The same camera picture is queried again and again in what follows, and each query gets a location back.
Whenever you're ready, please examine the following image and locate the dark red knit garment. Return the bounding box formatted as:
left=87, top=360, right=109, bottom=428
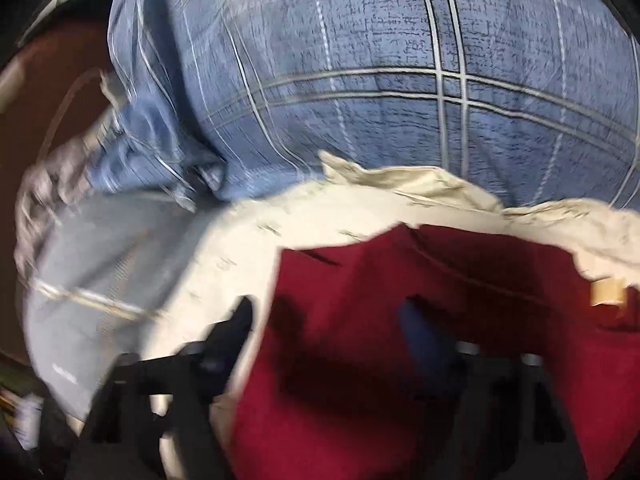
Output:
left=229, top=226, right=639, bottom=479

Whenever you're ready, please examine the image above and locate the grey-blue striped bed sheet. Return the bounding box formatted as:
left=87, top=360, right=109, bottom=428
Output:
left=24, top=192, right=220, bottom=419

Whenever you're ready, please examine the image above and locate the cream leaf-print quilt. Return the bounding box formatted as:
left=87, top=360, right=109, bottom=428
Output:
left=143, top=154, right=639, bottom=463

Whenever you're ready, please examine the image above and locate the grey patterned cloth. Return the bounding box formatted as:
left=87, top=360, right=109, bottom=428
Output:
left=14, top=133, right=98, bottom=281

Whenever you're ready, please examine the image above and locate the brown curved headboard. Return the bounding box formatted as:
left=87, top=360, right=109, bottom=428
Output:
left=1, top=21, right=111, bottom=364

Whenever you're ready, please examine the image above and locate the blue plaid pillow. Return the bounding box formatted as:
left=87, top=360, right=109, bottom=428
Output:
left=89, top=0, right=639, bottom=210

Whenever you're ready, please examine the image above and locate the white charger cable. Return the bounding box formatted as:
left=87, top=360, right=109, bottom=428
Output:
left=37, top=66, right=129, bottom=162

